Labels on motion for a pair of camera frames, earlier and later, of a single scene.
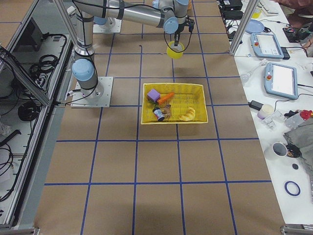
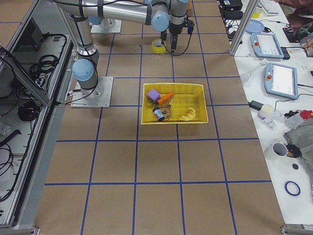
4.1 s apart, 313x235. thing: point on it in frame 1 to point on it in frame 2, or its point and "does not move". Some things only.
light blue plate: x=254 y=26 does not move
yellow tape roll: x=173 y=54 to x=157 y=46
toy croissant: x=190 y=116 does not move
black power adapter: x=255 y=105 does not move
